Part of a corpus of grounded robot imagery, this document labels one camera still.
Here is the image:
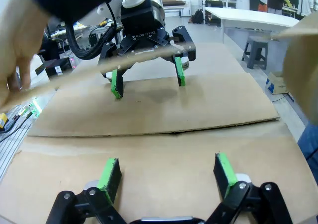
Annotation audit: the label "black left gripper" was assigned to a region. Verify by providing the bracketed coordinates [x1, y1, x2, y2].
[97, 0, 197, 100]

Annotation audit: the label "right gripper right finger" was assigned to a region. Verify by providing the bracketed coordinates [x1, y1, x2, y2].
[205, 152, 294, 224]

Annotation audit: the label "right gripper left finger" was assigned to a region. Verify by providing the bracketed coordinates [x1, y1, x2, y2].
[44, 157, 127, 224]

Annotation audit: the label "brown cardboard shipping box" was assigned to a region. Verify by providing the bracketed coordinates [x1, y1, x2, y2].
[0, 72, 318, 224]

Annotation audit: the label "right forearm dark sleeve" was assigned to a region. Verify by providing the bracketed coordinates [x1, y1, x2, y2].
[24, 0, 130, 25]

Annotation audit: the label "black box white label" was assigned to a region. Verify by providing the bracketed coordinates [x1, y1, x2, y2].
[34, 57, 72, 77]

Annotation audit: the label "cardboard box blue print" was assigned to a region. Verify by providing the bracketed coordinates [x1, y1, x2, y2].
[265, 71, 289, 95]

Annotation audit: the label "person's right hand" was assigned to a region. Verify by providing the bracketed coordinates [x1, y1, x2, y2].
[0, 0, 52, 108]

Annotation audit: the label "black backpack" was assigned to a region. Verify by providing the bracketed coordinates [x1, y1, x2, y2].
[190, 9, 205, 25]

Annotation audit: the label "long white table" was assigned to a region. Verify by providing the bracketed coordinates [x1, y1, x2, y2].
[203, 6, 301, 61]

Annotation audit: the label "grey plastic stool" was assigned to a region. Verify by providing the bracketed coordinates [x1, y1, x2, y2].
[241, 36, 269, 70]

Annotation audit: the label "small yellow device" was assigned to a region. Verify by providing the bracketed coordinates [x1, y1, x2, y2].
[0, 113, 10, 129]

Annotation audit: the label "person in white shirt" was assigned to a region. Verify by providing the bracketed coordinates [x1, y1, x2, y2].
[296, 0, 314, 18]

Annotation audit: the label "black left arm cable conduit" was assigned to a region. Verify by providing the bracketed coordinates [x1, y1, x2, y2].
[65, 0, 119, 61]

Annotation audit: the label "aluminium rail frame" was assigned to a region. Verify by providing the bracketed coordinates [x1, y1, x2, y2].
[0, 123, 33, 182]

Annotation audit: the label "cables with green connectors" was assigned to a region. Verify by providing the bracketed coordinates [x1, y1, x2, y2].
[0, 97, 42, 135]

